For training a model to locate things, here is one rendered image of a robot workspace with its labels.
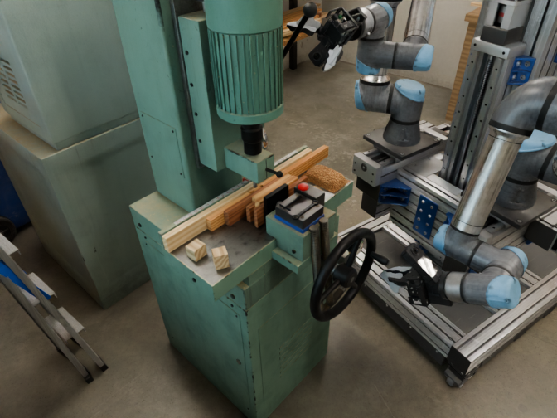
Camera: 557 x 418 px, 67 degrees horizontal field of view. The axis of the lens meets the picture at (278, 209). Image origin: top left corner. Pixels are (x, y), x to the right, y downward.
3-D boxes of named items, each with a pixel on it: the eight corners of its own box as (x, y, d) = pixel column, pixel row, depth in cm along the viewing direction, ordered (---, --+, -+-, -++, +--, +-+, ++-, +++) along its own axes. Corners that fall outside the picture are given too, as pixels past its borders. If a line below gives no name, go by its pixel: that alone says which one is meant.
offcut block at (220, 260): (229, 266, 108) (227, 254, 106) (215, 270, 108) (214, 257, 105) (226, 258, 111) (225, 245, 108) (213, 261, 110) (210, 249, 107)
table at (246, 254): (239, 324, 102) (238, 308, 98) (164, 263, 118) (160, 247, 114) (377, 206, 136) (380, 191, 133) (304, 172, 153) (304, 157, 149)
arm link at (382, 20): (393, 33, 126) (397, 2, 120) (372, 42, 120) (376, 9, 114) (370, 28, 130) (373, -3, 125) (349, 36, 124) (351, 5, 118)
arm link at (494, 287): (525, 297, 99) (512, 318, 94) (479, 291, 108) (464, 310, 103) (519, 267, 97) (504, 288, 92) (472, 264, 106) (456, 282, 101)
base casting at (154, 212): (244, 313, 120) (242, 291, 115) (133, 226, 151) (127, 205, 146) (339, 234, 146) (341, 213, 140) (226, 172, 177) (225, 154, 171)
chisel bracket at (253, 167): (258, 189, 120) (257, 163, 115) (225, 171, 128) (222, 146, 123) (276, 177, 125) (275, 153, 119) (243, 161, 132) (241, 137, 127)
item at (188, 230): (169, 253, 113) (166, 239, 110) (164, 250, 114) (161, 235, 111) (312, 162, 147) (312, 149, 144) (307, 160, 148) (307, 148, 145)
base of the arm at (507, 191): (503, 178, 151) (512, 154, 145) (544, 199, 141) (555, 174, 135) (477, 192, 145) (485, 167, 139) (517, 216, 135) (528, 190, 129)
